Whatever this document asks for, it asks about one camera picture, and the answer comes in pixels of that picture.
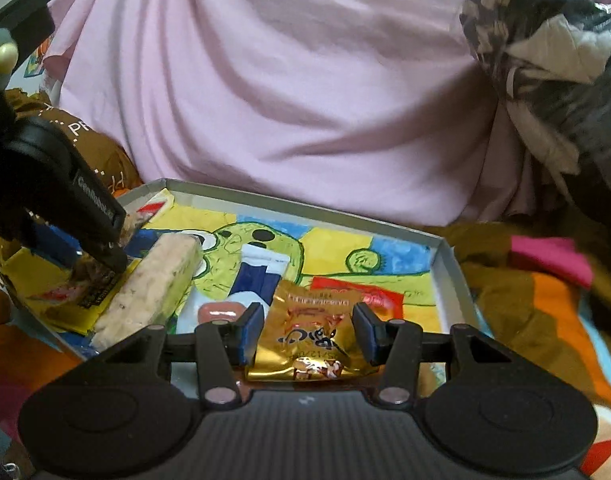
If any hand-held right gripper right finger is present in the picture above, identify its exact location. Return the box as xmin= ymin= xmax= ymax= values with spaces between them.
xmin=352 ymin=302 xmax=511 ymax=406

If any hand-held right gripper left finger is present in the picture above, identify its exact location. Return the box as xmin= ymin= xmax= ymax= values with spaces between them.
xmin=103 ymin=302 xmax=265 ymax=406

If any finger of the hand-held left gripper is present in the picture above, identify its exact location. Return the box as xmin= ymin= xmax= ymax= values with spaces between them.
xmin=16 ymin=120 xmax=129 ymax=273
xmin=16 ymin=210 xmax=84 ymax=273

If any clear red print snack packet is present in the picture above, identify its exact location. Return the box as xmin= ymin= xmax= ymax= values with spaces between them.
xmin=46 ymin=210 xmax=151 ymax=306

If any long blue white packet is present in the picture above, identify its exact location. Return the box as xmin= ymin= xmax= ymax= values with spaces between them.
xmin=228 ymin=242 xmax=292 ymax=311

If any gold snack packet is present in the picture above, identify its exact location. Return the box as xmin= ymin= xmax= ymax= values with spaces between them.
xmin=246 ymin=280 xmax=381 ymax=382

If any yellow snack packet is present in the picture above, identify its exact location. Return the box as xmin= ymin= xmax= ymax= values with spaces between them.
xmin=0 ymin=250 xmax=141 ymax=336

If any grey tray with colourful drawing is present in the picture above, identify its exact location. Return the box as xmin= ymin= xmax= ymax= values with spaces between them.
xmin=36 ymin=177 xmax=471 ymax=361

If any small pink sausage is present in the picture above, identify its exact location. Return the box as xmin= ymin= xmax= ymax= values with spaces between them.
xmin=198 ymin=301 xmax=242 ymax=322

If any brown patterned blanket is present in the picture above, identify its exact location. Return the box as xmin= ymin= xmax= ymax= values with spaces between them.
xmin=6 ymin=87 xmax=141 ymax=201

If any small white snack packet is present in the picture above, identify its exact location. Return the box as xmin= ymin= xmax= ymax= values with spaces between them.
xmin=133 ymin=190 xmax=174 ymax=221

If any clear wrapped nougat bar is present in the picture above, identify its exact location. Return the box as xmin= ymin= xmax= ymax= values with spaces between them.
xmin=93 ymin=234 xmax=204 ymax=353

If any grey green toy figure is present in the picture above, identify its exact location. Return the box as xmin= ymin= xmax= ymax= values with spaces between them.
xmin=0 ymin=2 xmax=19 ymax=93

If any pink cloth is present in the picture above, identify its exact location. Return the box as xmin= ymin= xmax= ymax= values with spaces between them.
xmin=40 ymin=0 xmax=536 ymax=226

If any dark patterned cloth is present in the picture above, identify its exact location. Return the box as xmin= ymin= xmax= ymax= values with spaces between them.
xmin=458 ymin=0 xmax=611 ymax=241

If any wall poster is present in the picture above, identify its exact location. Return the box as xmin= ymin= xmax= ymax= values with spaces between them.
xmin=26 ymin=35 xmax=54 ymax=78

